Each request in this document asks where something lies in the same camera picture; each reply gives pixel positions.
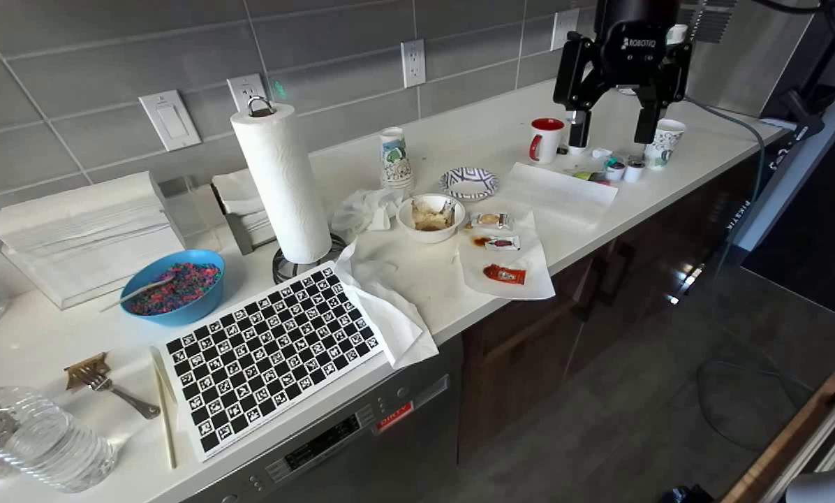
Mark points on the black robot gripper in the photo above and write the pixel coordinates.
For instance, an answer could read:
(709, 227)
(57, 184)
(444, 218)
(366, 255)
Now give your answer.
(637, 41)

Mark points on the small white creamer container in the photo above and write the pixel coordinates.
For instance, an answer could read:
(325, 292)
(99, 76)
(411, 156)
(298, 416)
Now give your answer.
(634, 171)

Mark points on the stainless dishwasher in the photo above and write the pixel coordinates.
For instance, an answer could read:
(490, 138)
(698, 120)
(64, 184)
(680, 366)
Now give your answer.
(390, 445)

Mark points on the white pod green lid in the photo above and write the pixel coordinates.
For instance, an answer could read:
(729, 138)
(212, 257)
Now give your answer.
(616, 171)

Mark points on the patterned cup near edge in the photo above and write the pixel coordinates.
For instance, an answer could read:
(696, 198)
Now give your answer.
(669, 131)

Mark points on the white red mug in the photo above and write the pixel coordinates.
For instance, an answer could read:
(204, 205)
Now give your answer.
(546, 141)

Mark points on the white napkin with ketchup packets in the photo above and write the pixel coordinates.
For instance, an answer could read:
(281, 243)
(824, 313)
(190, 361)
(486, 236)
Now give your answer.
(504, 236)

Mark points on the red ketchup packet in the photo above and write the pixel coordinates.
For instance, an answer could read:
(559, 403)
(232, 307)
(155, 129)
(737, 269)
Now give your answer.
(506, 275)

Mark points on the white bowl with food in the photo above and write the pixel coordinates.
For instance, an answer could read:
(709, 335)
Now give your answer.
(432, 215)

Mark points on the dark wood cabinet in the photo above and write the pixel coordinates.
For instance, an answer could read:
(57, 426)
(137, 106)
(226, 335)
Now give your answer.
(525, 349)

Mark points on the crumpled plastic wrap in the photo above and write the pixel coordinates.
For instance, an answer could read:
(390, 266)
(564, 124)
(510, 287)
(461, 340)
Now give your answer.
(365, 209)

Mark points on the white paper towel roll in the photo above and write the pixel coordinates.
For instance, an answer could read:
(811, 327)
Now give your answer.
(284, 176)

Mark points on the napkin holder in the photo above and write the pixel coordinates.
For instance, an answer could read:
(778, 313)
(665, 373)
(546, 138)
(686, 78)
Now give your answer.
(244, 209)

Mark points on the black white checkerboard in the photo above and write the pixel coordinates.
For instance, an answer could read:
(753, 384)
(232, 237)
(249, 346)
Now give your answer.
(253, 364)

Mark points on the blue bowl with food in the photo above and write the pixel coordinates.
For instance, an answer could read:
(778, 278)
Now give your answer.
(177, 287)

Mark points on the wooden chopstick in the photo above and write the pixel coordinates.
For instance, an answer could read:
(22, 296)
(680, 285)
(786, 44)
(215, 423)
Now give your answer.
(166, 419)

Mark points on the metal fork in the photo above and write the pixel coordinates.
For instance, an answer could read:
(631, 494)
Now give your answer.
(141, 406)

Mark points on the stack of white napkins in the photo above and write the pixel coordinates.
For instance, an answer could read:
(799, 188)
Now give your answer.
(88, 240)

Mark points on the white wall outlet middle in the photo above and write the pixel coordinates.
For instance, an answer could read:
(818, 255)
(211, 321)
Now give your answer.
(411, 57)

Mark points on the white wall outlet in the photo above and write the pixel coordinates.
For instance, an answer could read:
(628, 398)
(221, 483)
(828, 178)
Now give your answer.
(411, 57)
(247, 90)

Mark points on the white light switch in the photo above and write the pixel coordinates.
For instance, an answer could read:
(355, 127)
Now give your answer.
(172, 120)

